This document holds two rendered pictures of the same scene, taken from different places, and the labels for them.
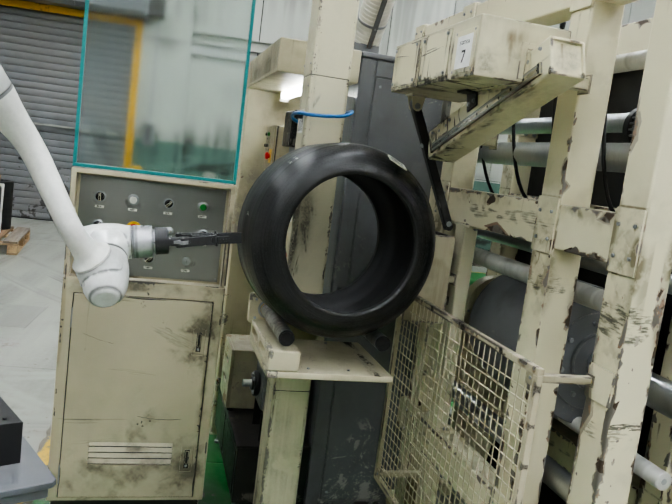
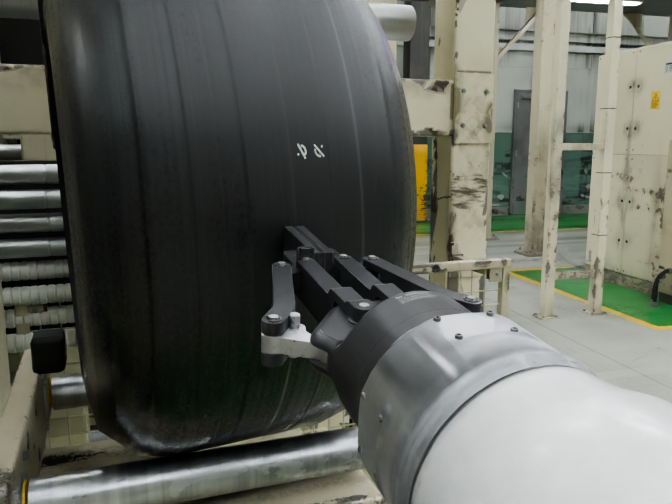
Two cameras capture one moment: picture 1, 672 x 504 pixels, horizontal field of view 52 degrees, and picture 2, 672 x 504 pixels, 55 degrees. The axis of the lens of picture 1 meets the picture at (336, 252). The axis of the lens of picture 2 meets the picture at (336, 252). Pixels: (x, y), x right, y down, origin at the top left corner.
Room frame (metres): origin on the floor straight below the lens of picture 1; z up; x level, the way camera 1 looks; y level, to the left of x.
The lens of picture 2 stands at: (1.93, 0.75, 1.23)
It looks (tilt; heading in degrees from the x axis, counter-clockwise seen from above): 10 degrees down; 266
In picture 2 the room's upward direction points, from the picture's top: straight up
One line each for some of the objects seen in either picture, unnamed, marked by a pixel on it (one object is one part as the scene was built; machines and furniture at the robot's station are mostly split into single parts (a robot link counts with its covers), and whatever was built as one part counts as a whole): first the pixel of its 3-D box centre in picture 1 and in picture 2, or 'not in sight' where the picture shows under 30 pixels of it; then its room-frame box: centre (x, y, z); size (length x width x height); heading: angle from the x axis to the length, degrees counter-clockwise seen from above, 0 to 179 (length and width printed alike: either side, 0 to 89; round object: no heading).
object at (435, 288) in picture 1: (418, 273); (14, 255); (2.37, -0.29, 1.05); 0.20 x 0.15 x 0.30; 16
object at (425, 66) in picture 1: (468, 65); not in sight; (2.01, -0.30, 1.71); 0.61 x 0.25 x 0.15; 16
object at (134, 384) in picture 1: (139, 339); not in sight; (2.56, 0.70, 0.63); 0.56 x 0.41 x 1.27; 106
